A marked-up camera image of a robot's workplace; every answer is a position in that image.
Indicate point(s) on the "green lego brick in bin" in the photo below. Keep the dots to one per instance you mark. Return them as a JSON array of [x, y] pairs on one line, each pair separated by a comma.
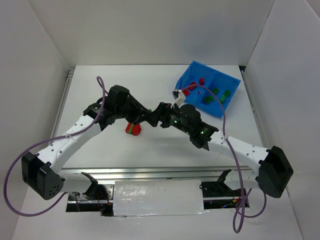
[[223, 99]]

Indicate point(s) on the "red rounded lego piece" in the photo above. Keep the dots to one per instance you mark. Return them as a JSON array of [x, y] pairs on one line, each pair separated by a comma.
[[136, 129]]

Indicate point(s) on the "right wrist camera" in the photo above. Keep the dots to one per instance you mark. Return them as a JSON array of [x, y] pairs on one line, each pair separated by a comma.
[[179, 98]]

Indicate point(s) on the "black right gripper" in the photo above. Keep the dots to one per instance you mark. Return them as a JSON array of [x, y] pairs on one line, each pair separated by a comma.
[[163, 114]]

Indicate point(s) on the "green lego brick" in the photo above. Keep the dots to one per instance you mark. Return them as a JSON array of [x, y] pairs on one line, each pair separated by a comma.
[[223, 99], [227, 93]]

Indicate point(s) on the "aluminium table edge rail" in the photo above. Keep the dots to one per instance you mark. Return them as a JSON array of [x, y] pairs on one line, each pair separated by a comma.
[[167, 173]]

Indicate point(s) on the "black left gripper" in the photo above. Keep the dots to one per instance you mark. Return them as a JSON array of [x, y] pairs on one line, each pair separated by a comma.
[[135, 114]]

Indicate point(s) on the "blue plastic sorting bin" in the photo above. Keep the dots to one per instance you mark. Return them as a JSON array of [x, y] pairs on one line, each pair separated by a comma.
[[212, 79]]

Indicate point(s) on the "red arch lego piece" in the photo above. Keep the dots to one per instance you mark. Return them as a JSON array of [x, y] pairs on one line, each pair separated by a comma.
[[186, 92]]

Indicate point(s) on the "green lego plate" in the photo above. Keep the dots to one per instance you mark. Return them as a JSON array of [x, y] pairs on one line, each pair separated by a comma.
[[130, 129]]

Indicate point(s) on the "green square lego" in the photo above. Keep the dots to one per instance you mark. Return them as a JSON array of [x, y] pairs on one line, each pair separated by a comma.
[[215, 91]]

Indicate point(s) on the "red long lego brick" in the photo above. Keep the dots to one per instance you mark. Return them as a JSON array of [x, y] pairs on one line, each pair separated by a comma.
[[127, 128]]

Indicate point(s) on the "red lego piece in bin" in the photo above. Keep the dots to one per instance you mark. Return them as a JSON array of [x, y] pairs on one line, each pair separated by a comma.
[[192, 86]]

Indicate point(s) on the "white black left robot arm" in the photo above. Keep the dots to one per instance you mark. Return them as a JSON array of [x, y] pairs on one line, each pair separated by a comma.
[[42, 171]]

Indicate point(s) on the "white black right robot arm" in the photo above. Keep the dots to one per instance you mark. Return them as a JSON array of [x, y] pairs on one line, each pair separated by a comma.
[[271, 168]]

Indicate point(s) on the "white taped cover plate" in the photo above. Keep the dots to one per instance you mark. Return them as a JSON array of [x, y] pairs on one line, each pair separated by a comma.
[[158, 198]]

